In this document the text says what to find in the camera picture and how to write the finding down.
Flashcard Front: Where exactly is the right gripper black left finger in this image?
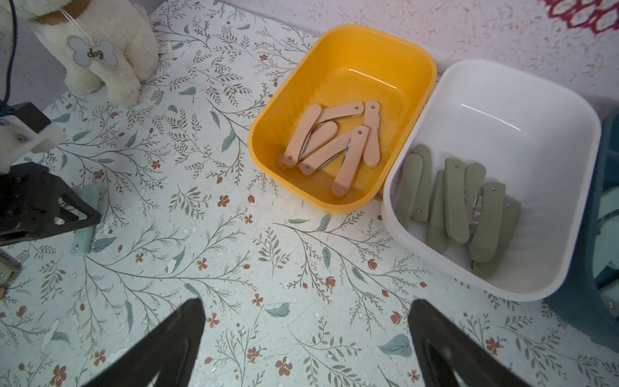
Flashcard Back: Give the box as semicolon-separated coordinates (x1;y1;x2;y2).
87;298;206;386

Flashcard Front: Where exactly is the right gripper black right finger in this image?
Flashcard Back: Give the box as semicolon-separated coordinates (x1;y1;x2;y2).
408;299;527;386

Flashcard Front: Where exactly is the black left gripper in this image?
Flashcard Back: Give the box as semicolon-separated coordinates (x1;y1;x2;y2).
1;102;89;246

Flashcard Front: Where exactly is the olive green fruit knife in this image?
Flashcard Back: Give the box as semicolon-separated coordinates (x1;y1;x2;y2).
393;153;423;230
412;144;433;223
467;182;506;264
0;250;22;286
427;169;449;254
464;163;486;221
472;196;521;278
443;158;470;244

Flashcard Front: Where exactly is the dark teal storage box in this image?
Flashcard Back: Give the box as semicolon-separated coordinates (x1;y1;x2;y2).
546;109;618;352

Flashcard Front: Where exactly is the white storage box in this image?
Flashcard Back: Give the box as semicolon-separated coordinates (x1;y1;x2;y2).
381;59;601;302

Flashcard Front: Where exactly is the yellow storage box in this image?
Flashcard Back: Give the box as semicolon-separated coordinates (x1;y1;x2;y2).
249;25;437;215

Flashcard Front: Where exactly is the mint green fruit knife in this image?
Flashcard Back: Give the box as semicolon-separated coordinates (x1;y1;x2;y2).
70;184;101;256

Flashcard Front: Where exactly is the white plush dog toy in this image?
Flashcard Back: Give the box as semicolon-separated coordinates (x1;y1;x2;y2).
1;0;159;108

